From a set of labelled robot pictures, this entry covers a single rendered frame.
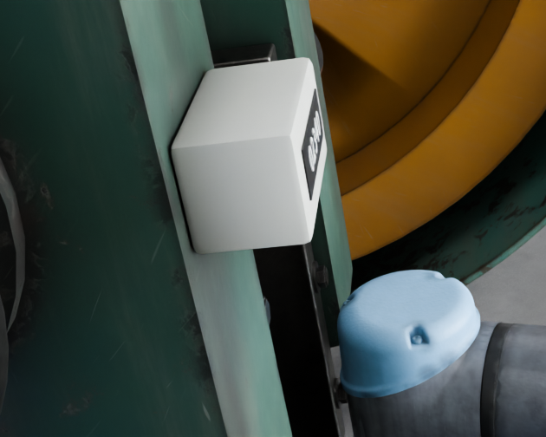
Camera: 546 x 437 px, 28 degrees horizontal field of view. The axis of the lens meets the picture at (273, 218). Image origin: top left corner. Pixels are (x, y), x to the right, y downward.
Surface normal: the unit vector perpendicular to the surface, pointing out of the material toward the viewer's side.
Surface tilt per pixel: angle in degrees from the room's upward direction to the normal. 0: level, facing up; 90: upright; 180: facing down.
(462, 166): 90
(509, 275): 0
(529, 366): 26
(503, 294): 0
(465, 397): 59
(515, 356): 20
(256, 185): 90
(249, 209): 90
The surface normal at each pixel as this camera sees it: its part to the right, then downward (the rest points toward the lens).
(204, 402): -0.11, 0.47
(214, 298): 0.98, -0.10
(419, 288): -0.18, -0.87
